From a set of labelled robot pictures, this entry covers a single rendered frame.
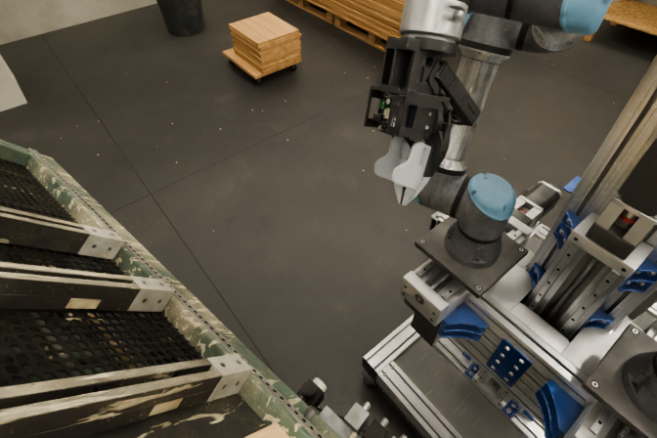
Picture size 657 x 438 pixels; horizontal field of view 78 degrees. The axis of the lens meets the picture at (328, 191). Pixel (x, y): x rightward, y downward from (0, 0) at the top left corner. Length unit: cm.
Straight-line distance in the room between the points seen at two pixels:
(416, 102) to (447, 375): 155
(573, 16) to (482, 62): 42
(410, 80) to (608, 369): 85
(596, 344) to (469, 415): 75
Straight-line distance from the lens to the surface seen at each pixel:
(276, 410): 111
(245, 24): 399
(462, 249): 114
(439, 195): 105
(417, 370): 191
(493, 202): 102
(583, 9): 60
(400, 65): 51
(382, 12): 421
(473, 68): 100
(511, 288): 128
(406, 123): 50
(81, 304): 114
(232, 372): 106
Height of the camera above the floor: 196
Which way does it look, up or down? 46 degrees down
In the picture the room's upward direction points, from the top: 1 degrees counter-clockwise
